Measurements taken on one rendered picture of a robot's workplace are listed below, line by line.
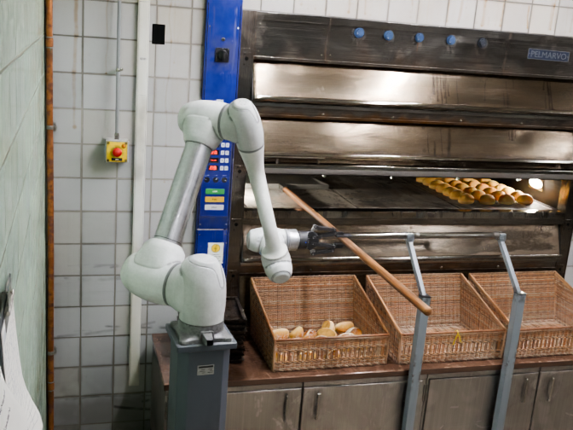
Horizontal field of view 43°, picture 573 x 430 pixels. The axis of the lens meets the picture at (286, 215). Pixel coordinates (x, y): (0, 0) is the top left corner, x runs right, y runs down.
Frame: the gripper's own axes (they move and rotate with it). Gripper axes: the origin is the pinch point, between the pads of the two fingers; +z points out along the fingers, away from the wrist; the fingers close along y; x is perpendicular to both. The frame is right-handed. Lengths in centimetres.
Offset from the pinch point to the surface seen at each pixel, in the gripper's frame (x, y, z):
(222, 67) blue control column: -50, -65, -46
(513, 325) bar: 6, 40, 85
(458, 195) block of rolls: -79, -1, 96
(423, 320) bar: 6, 35, 39
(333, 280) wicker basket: -51, 37, 17
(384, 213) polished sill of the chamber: -54, 3, 42
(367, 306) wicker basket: -31, 43, 28
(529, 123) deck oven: -55, -46, 117
